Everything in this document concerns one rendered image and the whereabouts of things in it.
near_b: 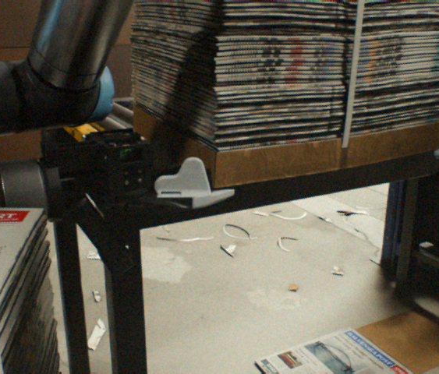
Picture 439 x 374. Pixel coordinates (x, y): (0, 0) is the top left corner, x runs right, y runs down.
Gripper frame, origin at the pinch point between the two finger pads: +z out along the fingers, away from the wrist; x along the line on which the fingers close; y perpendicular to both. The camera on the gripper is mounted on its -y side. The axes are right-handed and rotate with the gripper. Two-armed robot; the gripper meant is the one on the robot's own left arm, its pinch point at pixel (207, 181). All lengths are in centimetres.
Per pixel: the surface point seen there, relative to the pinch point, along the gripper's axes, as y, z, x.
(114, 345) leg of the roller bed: -31.4, -10.0, 12.6
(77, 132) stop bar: 1.5, -10.8, 23.8
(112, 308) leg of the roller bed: -23.9, -10.0, 12.3
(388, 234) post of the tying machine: -71, 125, 79
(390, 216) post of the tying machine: -62, 125, 80
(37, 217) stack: 4.9, -22.7, -13.0
